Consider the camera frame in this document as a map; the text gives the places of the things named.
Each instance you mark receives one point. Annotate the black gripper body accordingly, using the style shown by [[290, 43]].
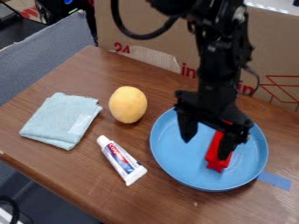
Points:
[[212, 103]]

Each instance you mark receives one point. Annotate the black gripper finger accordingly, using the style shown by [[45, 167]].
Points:
[[187, 121], [227, 145]]

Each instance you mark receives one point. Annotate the red star-shaped bar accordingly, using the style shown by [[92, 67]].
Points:
[[214, 163]]

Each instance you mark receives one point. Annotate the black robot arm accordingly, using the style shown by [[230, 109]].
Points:
[[219, 24]]

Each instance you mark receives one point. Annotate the blue plate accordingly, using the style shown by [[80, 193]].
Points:
[[183, 162]]

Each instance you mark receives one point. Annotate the brown cardboard box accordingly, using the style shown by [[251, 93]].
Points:
[[272, 34]]

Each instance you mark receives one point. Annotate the yellow round fruit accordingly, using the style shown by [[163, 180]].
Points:
[[127, 104]]

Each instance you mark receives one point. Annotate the blue tape strip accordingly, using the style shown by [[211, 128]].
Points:
[[275, 180]]

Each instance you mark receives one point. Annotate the white toothpaste tube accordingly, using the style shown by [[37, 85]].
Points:
[[125, 165]]

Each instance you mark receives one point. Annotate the light blue folded cloth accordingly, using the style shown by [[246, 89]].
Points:
[[61, 119]]

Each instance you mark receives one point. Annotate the grey fabric partition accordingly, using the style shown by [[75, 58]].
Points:
[[28, 59]]

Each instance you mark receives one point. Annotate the black device in background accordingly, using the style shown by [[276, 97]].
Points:
[[53, 10]]

